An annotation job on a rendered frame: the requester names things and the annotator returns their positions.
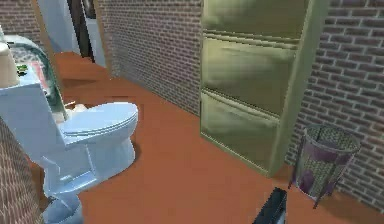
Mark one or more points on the olive green chest of drawers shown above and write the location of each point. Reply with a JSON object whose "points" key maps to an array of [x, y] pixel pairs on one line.
{"points": [[246, 83]]}

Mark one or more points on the pale blue toilet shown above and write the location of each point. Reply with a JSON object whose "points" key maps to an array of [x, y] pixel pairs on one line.
{"points": [[96, 126]]}

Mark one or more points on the dark room door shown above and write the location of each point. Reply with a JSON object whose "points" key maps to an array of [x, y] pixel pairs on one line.
{"points": [[80, 26]]}

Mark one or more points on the small green object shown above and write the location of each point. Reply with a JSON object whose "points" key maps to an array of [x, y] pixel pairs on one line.
{"points": [[22, 69]]}

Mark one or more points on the beige toilet paper roll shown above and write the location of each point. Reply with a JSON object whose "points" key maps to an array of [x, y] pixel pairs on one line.
{"points": [[6, 66]]}

